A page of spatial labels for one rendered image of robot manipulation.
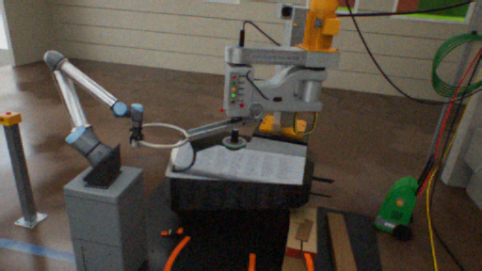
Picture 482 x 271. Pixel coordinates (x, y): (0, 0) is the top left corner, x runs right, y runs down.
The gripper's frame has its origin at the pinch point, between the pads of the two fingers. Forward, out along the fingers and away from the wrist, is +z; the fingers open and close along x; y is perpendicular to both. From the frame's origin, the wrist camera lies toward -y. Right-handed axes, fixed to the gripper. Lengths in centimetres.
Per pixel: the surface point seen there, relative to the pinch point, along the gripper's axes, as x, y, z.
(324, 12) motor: 122, 70, -122
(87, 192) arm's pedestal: -50, 30, 9
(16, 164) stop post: -70, -79, 35
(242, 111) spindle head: 74, 43, -36
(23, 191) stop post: -68, -78, 63
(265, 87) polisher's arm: 89, 51, -57
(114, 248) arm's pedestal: -39, 45, 52
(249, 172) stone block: 73, 62, 13
